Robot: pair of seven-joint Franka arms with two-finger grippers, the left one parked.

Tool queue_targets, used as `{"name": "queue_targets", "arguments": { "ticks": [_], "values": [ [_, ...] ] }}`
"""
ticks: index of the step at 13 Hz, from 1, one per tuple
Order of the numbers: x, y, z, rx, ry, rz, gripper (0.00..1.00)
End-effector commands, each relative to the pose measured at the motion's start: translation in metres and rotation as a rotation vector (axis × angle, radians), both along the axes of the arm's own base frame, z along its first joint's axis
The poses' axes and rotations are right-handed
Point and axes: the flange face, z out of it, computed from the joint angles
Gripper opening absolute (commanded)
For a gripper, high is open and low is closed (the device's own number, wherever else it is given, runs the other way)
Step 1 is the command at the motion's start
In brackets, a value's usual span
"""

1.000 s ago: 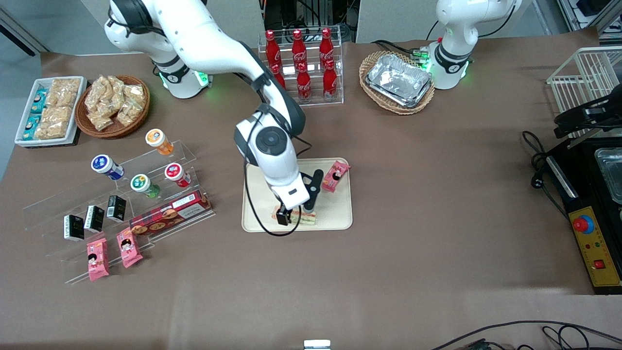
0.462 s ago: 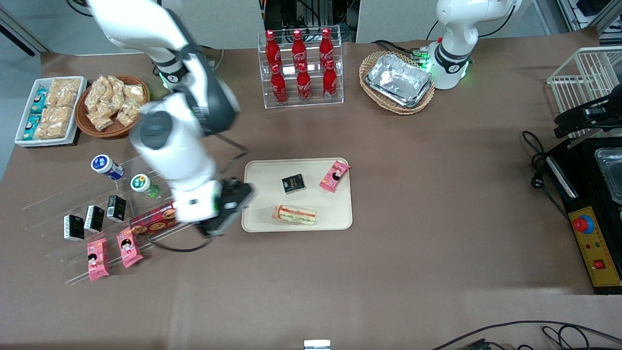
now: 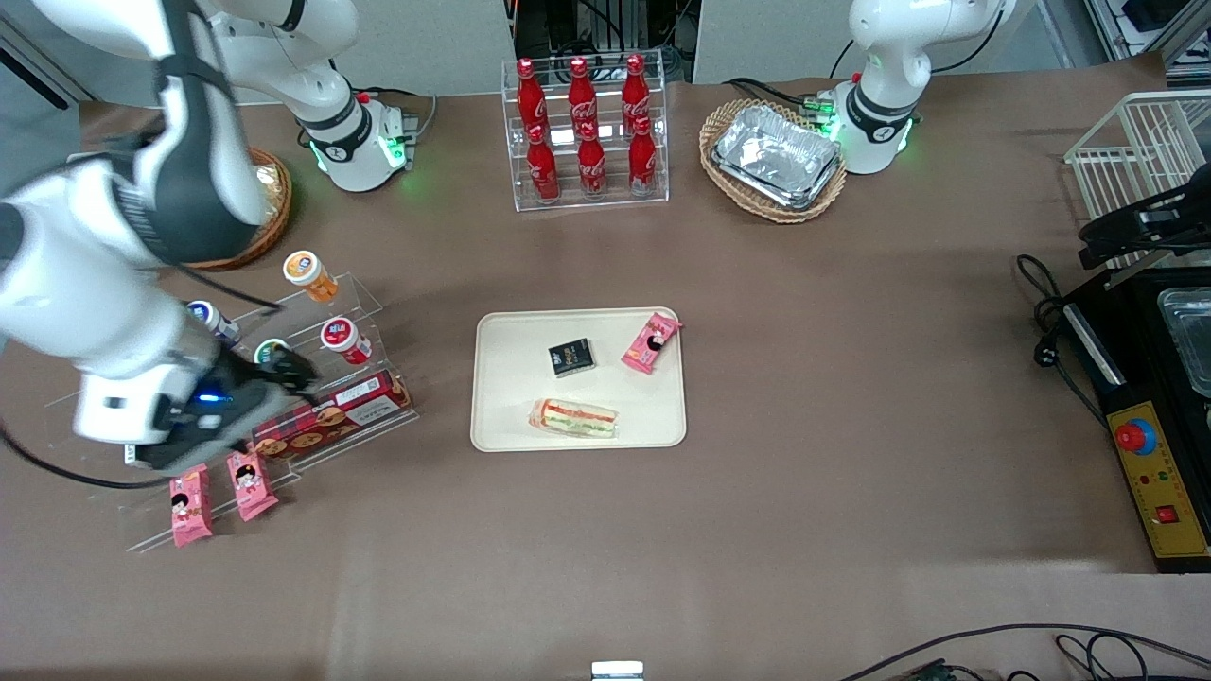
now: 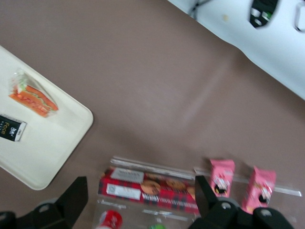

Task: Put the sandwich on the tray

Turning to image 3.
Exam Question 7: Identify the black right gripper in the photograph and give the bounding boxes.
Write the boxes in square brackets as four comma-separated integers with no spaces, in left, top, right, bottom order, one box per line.
[172,347,323,447]

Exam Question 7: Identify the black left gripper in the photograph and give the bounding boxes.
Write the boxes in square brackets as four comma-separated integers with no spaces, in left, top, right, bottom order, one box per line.
[1079,184,1211,271]

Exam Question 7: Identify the triangle sandwich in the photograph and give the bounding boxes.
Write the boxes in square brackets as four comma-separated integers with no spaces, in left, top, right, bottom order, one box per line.
[529,398,621,440]

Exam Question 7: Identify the steel tray insert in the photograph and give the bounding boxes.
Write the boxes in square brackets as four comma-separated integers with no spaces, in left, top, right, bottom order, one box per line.
[1156,288,1211,398]

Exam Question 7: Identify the beige plastic tray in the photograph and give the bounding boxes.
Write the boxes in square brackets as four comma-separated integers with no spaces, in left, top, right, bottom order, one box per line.
[470,306,689,453]

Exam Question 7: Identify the red lid can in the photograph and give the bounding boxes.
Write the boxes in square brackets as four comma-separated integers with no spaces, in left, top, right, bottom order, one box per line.
[320,317,374,367]

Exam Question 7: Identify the red tartan cookie box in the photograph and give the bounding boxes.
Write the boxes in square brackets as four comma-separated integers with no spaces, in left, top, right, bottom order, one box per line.
[251,369,414,463]

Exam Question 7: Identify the blue lid can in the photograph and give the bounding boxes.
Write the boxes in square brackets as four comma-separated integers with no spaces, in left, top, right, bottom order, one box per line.
[187,300,243,346]

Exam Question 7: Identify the orange lid can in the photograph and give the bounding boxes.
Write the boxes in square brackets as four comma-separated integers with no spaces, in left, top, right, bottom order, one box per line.
[283,250,340,304]

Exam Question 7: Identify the clear acrylic tiered stand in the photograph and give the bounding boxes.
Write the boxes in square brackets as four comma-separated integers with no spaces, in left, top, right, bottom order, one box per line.
[43,272,422,554]

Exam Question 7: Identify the pink snack packet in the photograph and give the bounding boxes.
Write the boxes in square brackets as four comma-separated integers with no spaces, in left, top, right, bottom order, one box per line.
[226,448,280,523]
[168,465,215,549]
[621,313,684,375]

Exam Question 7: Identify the black sealing machine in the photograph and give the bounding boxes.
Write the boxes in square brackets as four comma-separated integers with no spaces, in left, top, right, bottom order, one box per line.
[1060,270,1211,575]

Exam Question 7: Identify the brown wicker snack basket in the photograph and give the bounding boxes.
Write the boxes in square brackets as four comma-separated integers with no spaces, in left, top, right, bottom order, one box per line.
[185,148,293,271]

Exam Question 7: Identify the red emergency stop button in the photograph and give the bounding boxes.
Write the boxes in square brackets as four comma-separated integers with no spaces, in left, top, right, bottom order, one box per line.
[1114,417,1158,457]

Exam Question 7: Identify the yellow control panel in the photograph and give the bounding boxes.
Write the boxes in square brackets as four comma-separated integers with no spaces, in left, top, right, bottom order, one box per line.
[1107,401,1210,559]

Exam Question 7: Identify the small black box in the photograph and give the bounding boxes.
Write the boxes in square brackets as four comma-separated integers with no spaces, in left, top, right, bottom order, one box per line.
[548,338,597,378]

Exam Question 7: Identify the red cola bottle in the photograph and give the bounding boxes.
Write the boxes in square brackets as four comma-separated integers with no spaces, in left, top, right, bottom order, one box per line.
[622,54,653,129]
[568,58,599,133]
[628,116,659,197]
[526,125,561,203]
[516,59,550,135]
[577,123,608,200]

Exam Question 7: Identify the light wicker basket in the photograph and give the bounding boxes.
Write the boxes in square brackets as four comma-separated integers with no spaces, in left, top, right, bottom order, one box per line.
[699,98,849,224]

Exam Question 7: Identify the stacked aluminium foil trays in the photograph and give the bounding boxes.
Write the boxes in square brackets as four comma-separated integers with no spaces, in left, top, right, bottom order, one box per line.
[711,104,843,211]

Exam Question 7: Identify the clear acrylic bottle rack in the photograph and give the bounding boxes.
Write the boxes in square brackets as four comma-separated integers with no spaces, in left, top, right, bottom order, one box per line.
[500,50,670,213]

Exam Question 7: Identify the dark equipment rack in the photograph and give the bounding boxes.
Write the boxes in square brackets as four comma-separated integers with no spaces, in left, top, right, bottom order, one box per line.
[509,0,701,84]

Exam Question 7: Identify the white wire basket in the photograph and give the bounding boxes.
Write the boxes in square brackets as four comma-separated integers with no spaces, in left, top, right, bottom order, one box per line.
[1063,90,1211,285]

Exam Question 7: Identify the black power cable with plug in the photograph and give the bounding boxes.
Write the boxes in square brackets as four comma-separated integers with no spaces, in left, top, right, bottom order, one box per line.
[1016,253,1113,427]

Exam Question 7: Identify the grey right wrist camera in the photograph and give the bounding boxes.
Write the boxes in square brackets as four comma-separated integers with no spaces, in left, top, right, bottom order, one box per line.
[123,416,251,474]

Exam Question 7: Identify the aluminium frame equipment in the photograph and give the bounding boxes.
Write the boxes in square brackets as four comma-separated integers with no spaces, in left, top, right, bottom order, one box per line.
[1083,0,1211,88]

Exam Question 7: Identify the black arm hose cable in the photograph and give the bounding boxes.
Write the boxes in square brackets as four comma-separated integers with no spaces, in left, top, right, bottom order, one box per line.
[0,260,285,491]

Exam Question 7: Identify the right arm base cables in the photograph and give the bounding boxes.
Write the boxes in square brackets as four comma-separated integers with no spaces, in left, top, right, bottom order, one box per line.
[364,88,442,166]

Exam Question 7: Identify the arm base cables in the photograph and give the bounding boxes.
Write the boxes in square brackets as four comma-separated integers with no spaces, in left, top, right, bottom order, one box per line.
[364,88,442,166]
[722,76,838,124]

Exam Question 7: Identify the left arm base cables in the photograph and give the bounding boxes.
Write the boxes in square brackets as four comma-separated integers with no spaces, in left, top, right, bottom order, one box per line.
[722,76,838,124]

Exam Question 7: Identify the black cables bundle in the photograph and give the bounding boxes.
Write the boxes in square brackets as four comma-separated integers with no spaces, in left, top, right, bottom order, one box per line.
[837,622,1211,681]

